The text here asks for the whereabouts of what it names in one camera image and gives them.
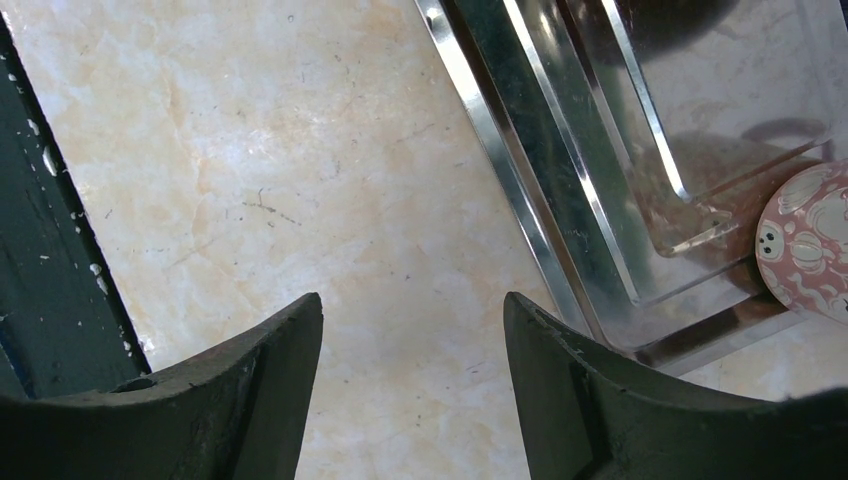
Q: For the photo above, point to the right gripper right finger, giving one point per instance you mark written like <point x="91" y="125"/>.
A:
<point x="587" y="412"/>

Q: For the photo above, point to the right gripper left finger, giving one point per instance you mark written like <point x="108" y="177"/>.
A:
<point x="237" y="410"/>

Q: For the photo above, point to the pink ghost mug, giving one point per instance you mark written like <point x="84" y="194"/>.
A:
<point x="801" y="243"/>

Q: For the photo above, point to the silver metal tray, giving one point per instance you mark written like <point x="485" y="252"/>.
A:
<point x="638" y="143"/>

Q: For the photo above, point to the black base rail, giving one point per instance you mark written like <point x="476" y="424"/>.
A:
<point x="64" y="327"/>

